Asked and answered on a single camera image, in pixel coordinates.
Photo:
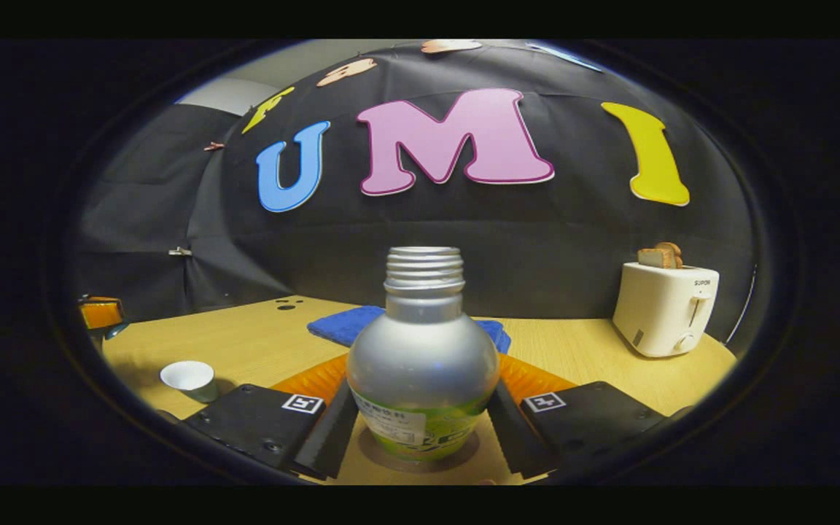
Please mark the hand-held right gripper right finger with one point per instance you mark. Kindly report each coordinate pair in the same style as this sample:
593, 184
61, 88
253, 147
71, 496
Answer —
511, 437

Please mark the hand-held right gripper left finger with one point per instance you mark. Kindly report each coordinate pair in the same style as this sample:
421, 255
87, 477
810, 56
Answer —
332, 437

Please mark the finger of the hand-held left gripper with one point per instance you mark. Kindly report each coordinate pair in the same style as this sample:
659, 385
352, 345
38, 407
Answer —
101, 313

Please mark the dark blue teacup lid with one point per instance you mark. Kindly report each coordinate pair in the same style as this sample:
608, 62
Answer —
117, 331

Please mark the white teacup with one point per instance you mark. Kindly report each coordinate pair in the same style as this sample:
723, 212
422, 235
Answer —
188, 375

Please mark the silver water bottle green label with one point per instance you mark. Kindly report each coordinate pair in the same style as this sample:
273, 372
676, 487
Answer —
420, 357

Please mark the silver cloth clip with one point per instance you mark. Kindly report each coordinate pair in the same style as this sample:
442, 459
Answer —
180, 251

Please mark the blue towel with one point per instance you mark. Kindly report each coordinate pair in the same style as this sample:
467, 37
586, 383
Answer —
343, 324

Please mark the white toaster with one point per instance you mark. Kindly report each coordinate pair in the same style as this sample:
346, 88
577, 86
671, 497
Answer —
660, 310

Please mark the copper cloth clip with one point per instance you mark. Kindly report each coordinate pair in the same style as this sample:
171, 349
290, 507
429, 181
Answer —
214, 146

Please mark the black backdrop cloth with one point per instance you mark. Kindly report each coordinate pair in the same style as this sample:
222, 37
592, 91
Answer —
537, 233

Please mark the toast slice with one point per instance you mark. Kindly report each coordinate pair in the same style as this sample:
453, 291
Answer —
659, 256

